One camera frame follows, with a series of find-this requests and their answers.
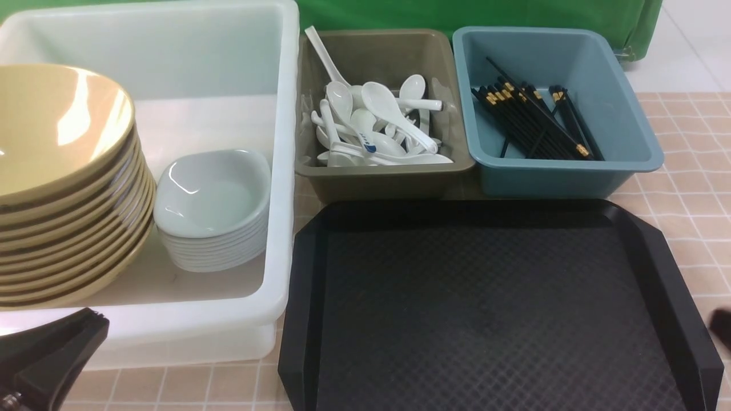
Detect top pale green dish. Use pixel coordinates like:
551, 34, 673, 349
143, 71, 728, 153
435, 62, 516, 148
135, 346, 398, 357
153, 150, 272, 239

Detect black chopsticks in bin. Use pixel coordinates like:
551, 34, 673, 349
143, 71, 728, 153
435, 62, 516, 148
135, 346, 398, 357
470, 57, 605, 161

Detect brown plastic spoon bin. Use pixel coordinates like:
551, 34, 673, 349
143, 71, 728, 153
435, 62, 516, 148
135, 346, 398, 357
295, 29, 475, 203

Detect blue plastic chopstick bin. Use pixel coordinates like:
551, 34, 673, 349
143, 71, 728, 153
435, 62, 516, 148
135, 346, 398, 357
452, 26, 665, 198

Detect yellow noodle bowl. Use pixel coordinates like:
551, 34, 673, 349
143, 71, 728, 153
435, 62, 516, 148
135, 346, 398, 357
1, 63, 135, 208

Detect stack of pale green dishes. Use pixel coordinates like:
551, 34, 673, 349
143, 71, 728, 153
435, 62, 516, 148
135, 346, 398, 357
158, 215, 268, 273

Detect white ceramic soup spoons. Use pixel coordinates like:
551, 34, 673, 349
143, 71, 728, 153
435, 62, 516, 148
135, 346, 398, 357
305, 26, 452, 167

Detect black plastic serving tray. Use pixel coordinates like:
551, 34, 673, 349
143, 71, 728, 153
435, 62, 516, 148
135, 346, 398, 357
278, 199, 724, 410

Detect stack of yellow noodle bowls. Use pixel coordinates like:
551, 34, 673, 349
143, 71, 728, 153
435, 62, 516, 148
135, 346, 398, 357
0, 134, 156, 310

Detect green cloth backdrop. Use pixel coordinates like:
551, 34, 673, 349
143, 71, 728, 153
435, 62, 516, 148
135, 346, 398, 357
297, 1, 661, 62

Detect white plastic tub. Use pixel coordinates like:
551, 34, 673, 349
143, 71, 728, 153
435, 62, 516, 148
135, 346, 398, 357
1, 1, 299, 369

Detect black clamp mount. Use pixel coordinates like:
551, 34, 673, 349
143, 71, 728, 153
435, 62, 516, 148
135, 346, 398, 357
1, 308, 110, 410

